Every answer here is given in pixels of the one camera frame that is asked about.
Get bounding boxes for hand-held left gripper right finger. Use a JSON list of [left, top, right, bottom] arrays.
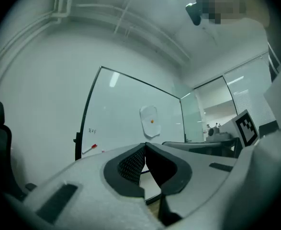
[[145, 141, 238, 227]]

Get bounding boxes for person's head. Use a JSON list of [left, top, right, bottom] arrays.
[[195, 0, 270, 29]]

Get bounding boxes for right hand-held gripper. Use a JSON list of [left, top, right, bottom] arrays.
[[161, 108, 260, 158]]

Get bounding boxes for large white board panel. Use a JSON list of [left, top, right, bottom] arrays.
[[73, 66, 187, 162]]

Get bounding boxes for white ceiling pipes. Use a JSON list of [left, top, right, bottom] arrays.
[[53, 0, 194, 67]]

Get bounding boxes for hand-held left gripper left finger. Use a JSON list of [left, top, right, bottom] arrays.
[[22, 142, 165, 230]]

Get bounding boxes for white paper sheet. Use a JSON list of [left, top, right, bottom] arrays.
[[139, 105, 162, 138]]

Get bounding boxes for person's black shirt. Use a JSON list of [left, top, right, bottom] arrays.
[[264, 8, 281, 82]]

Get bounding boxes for black head-mounted camera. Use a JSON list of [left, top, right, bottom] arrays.
[[185, 1, 203, 26]]

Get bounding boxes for red-handled thin white tool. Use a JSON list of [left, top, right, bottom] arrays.
[[82, 143, 98, 155]]

